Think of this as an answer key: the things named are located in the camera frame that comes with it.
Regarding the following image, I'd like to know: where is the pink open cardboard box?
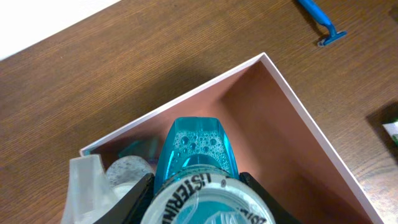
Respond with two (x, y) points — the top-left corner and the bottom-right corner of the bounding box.
(80, 54), (382, 223)

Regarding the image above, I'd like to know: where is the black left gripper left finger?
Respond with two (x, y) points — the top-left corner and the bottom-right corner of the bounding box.
(95, 173), (155, 224)

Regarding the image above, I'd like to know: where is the blue disposable razor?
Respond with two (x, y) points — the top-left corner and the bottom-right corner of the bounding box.
(298, 0), (347, 47)

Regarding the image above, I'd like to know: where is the purple foam soap dispenser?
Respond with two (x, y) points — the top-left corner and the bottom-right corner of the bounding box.
(61, 154), (154, 223)

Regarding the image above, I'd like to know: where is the green soap bar box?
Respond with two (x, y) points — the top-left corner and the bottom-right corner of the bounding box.
(382, 119), (398, 146)

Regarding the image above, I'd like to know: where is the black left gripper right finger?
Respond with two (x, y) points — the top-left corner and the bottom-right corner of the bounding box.
(239, 172), (301, 224)

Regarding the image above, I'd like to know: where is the blue mouthwash bottle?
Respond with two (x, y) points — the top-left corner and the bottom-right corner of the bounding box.
(141, 117), (275, 224)

